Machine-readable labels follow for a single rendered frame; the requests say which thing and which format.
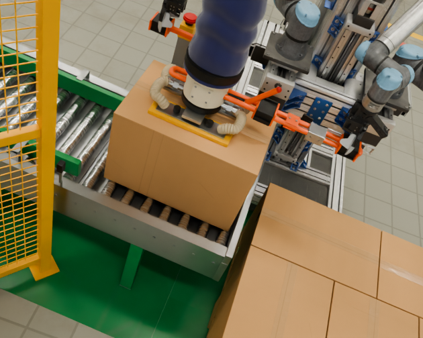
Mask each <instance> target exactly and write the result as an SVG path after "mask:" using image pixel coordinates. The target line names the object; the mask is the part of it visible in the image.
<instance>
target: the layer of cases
mask: <svg viewBox="0 0 423 338"><path fill-rule="evenodd" d="M208 338H423V247H420V246H418V245H415V244H413V243H410V242H409V241H406V240H404V239H401V238H399V237H396V236H394V235H392V234H390V233H387V232H385V231H381V230H380V229H378V228H376V227H373V226H371V225H368V224H366V223H364V222H362V221H359V220H357V219H354V218H352V217H349V216H348V215H345V214H343V213H340V212H338V211H335V210H334V209H331V208H329V207H326V206H324V205H321V204H320V203H317V202H315V201H312V200H310V199H307V198H305V197H303V196H301V195H298V194H296V193H294V192H291V191H289V190H287V189H284V188H282V187H280V186H277V185H275V184H273V183H269V185H268V187H267V189H266V191H265V192H264V194H263V196H262V197H261V199H260V201H259V202H258V205H257V206H256V208H255V210H254V211H253V213H252V215H251V216H250V219H249V220H248V222H247V224H246V225H245V227H244V231H243V234H242V237H241V240H240V243H239V246H238V249H237V252H236V255H235V258H234V261H233V264H232V267H231V270H230V273H229V276H228V279H227V282H226V286H225V288H224V291H223V294H222V297H221V300H220V303H219V306H218V309H217V312H216V316H215V319H214V322H213V325H212V327H211V331H210V333H209V337H208Z"/></svg>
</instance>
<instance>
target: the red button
mask: <svg viewBox="0 0 423 338"><path fill-rule="evenodd" d="M183 19H184V20H185V24H186V25H188V26H192V25H193V24H194V23H195V22H196V19H197V16H196V15H195V14H194V13H185V14H184V15H183Z"/></svg>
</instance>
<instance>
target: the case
mask: <svg viewBox="0 0 423 338"><path fill-rule="evenodd" d="M165 66H166V64H163V63H162V62H159V61H157V60H153V61H152V63H151V64H150V66H149V67H148V68H147V69H146V71H145V72H144V74H143V75H142V76H141V77H140V79H139V80H138V82H137V83H136V84H135V85H134V86H133V88H132V89H131V91H130V92H129V93H128V94H127V96H126V97H125V99H124V100H123V101H122V102H121V104H120V105H119V106H118V108H117V109H116V110H115V111H114V113H113V121H112V125H111V133H110V138H109V146H108V151H107V159H106V163H105V172H104V176H103V177H104V178H107V179H109V180H111V181H114V182H116V183H118V184H120V185H122V186H125V187H127V188H130V189H132V190H135V191H136V192H139V193H141V194H143V195H145V196H148V197H150V198H152V199H154V200H156V201H159V202H161V203H164V204H166V205H168V206H170V207H172V208H175V209H177V210H179V211H182V212H184V213H187V214H188V215H191V216H193V217H195V218H198V219H200V220H202V221H205V222H206V223H209V224H211V225H214V226H216V227H218V228H220V229H223V230H225V231H229V229H230V227H231V225H232V224H233V222H234V220H235V218H236V216H237V214H238V212H239V210H240V208H241V206H242V204H243V203H244V201H245V199H246V197H247V195H248V193H249V192H250V190H251V188H252V186H253V184H254V182H255V180H256V178H257V176H258V175H259V172H260V169H261V166H262V163H263V160H264V158H265V154H266V152H267V149H268V146H269V143H270V141H271V138H272V135H273V132H274V130H275V126H276V124H277V122H275V121H273V123H272V125H271V126H267V125H265V124H262V123H260V122H258V121H255V120H253V119H252V118H251V117H252V114H253V112H252V111H250V112H249V113H248V114H246V124H245V126H244V128H243V130H241V132H239V133H238V134H234V135H232V138H231V140H230V143H229V144H228V147H227V148H226V147H224V146H221V145H220V144H217V143H215V142H213V141H210V140H208V139H205V138H204V137H201V136H199V135H197V134H194V133H192V132H190V131H187V130H186V129H183V128H181V127H178V126H176V125H173V124H172V123H169V122H167V121H165V120H162V119H160V118H158V117H155V116H153V115H151V114H149V113H148V109H149V108H150V106H151V105H152V104H153V102H154V100H153V99H152V97H151V96H150V88H151V86H152V84H153V82H154V81H155V80H156V79H157V78H159V77H161V72H162V70H163V68H164V67H165ZM160 93H161V94H163V96H165V98H167V100H168V101H171V102H173V103H175V104H178V105H180V106H182V107H184V108H186V107H187V106H186V105H185V104H184V103H183V101H182V98H181V97H180V96H179V95H176V94H174V93H172V92H169V91H167V90H165V89H161V91H160ZM205 117H207V118H210V119H212V120H214V121H217V122H218V123H221V124H224V123H225V124H226V123H227V124H229V123H230V124H232V125H233V124H234V122H235V120H233V119H231V118H229V117H226V116H225V115H222V114H220V113H214V114H212V115H205Z"/></svg>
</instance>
